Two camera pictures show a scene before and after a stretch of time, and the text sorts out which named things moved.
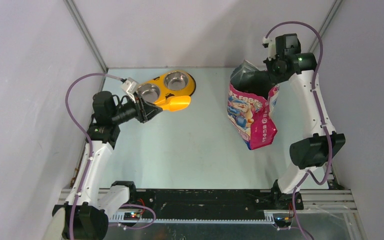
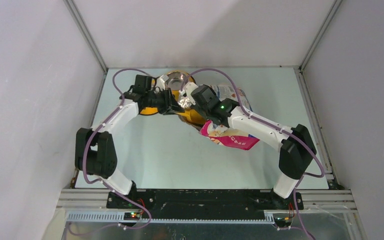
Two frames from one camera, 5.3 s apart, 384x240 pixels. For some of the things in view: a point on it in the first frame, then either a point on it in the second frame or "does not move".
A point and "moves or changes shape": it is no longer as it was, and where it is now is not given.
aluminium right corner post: (325, 25) does not move
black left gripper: (145, 110) -> (170, 106)
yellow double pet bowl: (171, 84) moves or changes shape
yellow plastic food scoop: (172, 103) moves or changes shape
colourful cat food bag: (251, 116) -> (223, 135)
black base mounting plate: (215, 204) does not move
